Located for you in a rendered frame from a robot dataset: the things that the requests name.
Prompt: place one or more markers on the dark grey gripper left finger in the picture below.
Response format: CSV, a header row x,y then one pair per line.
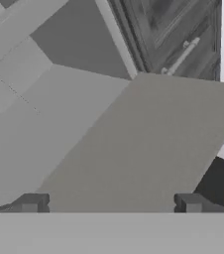
x,y
34,201

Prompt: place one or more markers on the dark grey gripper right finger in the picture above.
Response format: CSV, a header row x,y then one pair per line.
x,y
188,202

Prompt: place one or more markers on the dark wood cupboard door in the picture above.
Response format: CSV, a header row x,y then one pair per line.
x,y
170,23

